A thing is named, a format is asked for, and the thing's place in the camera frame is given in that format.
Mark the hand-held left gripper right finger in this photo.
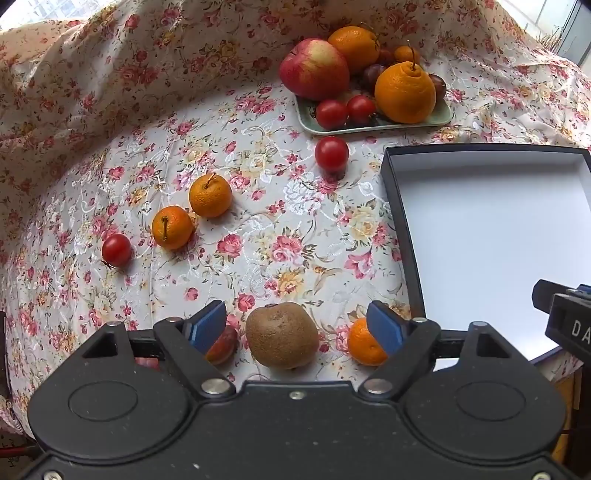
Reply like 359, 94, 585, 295
359, 300, 511, 398

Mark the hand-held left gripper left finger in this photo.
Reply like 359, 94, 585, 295
82, 299, 236, 398

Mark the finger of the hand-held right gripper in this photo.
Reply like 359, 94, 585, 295
532, 279, 568, 318

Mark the brown kiwi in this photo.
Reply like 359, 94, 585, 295
245, 304, 320, 370

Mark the black box with white inside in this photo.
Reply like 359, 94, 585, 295
379, 143, 591, 370

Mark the small mandarin with stem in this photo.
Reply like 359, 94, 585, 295
188, 173, 233, 219
151, 206, 195, 251

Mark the red tomato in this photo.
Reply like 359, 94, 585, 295
346, 95, 377, 124
315, 137, 350, 172
102, 233, 133, 267
316, 99, 348, 130

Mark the floral tablecloth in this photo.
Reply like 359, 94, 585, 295
0, 0, 591, 435

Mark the pale green tray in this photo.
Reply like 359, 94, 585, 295
295, 90, 453, 136

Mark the large knobbed orange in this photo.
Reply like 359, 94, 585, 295
374, 60, 437, 124

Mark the purple plum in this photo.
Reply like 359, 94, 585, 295
361, 64, 386, 89

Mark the dried grass bunch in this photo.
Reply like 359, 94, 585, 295
538, 25, 566, 54

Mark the red yellow apple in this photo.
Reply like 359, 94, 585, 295
279, 38, 350, 101

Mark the large round orange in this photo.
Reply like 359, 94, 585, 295
328, 26, 380, 75

